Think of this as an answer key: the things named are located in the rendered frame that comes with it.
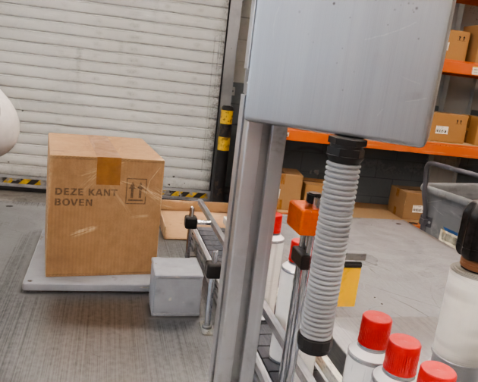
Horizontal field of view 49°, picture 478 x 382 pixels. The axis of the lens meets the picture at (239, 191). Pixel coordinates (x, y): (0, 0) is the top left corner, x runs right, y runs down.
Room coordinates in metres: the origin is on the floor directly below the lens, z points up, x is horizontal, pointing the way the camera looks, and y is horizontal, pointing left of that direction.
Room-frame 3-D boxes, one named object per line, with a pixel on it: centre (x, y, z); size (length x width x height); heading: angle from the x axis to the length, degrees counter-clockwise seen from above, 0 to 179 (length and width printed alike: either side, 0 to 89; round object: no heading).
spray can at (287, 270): (0.78, -0.11, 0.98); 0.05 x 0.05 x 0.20
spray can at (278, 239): (0.92, -0.07, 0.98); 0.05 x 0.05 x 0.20
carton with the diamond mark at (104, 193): (1.23, 0.34, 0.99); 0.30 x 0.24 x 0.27; 21
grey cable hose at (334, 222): (0.47, -0.09, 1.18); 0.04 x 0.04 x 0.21
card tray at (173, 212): (1.61, 0.11, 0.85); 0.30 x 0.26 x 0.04; 15
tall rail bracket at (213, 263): (0.95, 0.01, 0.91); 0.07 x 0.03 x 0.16; 105
